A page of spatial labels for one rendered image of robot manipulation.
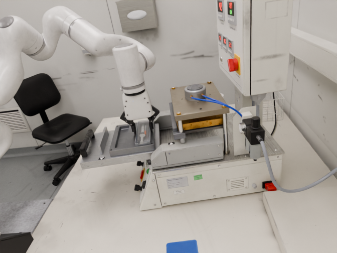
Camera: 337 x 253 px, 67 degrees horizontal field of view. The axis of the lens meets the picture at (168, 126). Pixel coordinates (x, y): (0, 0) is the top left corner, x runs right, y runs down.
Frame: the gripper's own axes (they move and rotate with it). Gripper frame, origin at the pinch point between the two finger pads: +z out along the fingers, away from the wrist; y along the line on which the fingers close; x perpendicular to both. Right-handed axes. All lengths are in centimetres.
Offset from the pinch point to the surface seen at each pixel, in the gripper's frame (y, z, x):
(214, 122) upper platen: 26.3, -3.0, -10.4
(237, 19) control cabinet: 35, -35, -12
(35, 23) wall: -98, -36, 167
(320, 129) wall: 75, 17, 6
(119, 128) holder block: -10.6, 2.2, 6.9
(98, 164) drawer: -17.4, 6.2, -11.1
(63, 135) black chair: -86, 54, 113
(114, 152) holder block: -10.5, 2.8, -10.1
